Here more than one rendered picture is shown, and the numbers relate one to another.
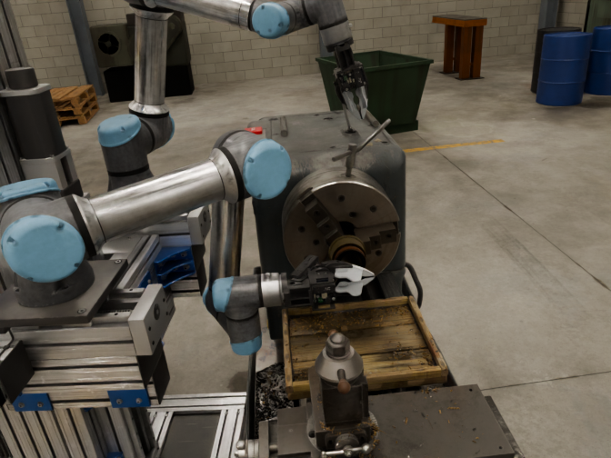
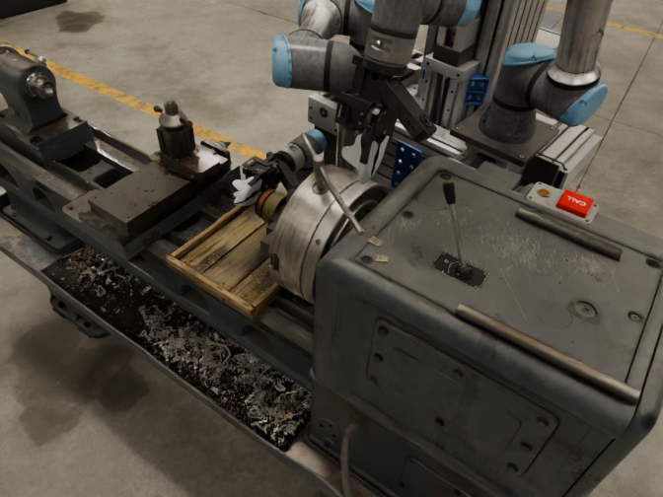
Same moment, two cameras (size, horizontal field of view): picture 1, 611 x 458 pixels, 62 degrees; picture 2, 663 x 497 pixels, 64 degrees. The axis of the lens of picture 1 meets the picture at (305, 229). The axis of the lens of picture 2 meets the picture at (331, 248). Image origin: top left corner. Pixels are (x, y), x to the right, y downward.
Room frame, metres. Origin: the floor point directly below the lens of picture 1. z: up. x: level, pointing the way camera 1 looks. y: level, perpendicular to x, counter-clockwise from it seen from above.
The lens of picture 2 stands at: (1.78, -0.84, 1.93)
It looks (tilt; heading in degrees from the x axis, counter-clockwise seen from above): 44 degrees down; 125
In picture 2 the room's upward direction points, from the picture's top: 4 degrees clockwise
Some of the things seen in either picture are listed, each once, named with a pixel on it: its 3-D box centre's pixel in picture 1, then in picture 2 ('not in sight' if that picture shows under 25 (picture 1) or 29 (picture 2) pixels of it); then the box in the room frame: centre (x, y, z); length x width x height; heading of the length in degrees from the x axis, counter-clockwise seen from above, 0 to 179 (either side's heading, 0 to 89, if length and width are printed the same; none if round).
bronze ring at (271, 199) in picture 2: (347, 254); (278, 209); (1.10, -0.10, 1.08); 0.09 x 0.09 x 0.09; 2
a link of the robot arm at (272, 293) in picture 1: (273, 288); (289, 158); (0.98, 0.08, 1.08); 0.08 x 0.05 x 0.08; 2
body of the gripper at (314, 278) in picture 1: (308, 287); (267, 172); (0.97, 0.00, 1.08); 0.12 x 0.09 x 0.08; 92
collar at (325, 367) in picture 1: (338, 359); (173, 115); (0.65, -0.04, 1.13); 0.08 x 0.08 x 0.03
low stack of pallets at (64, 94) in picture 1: (64, 105); not in sight; (8.57, 3.82, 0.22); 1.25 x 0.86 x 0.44; 7
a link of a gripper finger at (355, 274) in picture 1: (355, 275); (242, 186); (0.98, -0.10, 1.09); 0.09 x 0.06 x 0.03; 92
